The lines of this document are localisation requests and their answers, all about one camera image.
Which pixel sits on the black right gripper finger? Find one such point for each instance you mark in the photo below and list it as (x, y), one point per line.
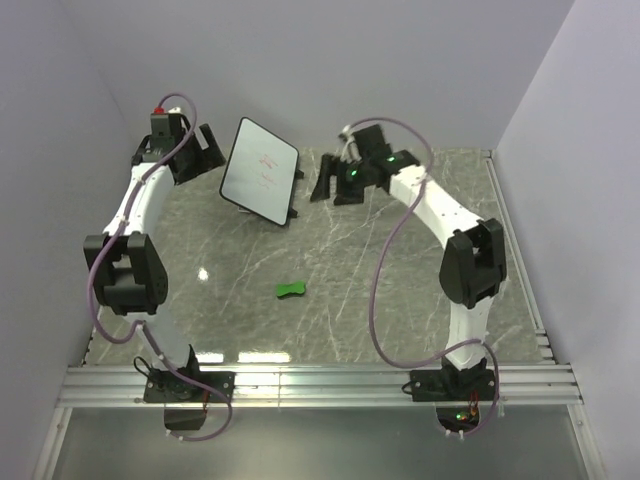
(328, 168)
(349, 184)

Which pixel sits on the small black-framed whiteboard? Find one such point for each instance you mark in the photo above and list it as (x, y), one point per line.
(261, 172)

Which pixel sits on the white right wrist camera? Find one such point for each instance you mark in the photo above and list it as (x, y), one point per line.
(349, 151)

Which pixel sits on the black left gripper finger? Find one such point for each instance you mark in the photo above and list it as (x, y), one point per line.
(212, 154)
(188, 164)

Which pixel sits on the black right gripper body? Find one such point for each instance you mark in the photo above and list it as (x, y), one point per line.
(358, 172)

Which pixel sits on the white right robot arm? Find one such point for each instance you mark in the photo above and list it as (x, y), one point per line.
(473, 265)

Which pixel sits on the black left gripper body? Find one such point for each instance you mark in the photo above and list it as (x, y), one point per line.
(199, 161)

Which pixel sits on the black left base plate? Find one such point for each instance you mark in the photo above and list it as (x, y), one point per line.
(164, 387)

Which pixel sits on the green whiteboard eraser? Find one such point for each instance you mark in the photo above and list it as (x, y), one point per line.
(291, 289)

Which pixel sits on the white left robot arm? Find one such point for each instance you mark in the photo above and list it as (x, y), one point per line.
(128, 284)

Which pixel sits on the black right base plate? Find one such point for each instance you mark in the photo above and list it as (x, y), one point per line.
(451, 385)

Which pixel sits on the aluminium front rail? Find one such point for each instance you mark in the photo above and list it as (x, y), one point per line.
(310, 386)

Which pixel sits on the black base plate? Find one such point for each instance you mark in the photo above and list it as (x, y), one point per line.
(451, 385)
(164, 387)

